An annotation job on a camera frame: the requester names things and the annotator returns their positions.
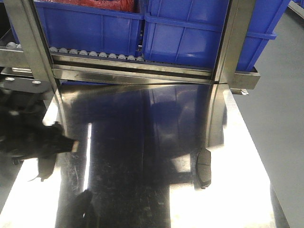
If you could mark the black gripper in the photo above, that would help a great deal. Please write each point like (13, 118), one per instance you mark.
(22, 132)

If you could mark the grey brake pad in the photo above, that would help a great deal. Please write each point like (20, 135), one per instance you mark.
(203, 168)
(46, 167)

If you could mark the blue plastic bin left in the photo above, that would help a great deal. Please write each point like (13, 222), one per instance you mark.
(92, 29)

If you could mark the blue plastic bin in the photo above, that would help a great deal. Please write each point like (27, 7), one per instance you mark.
(92, 29)
(188, 32)

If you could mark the blue plastic bin right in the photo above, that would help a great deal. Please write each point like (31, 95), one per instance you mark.
(188, 32)

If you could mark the stainless steel rack frame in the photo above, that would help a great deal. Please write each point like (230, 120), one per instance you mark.
(34, 55)

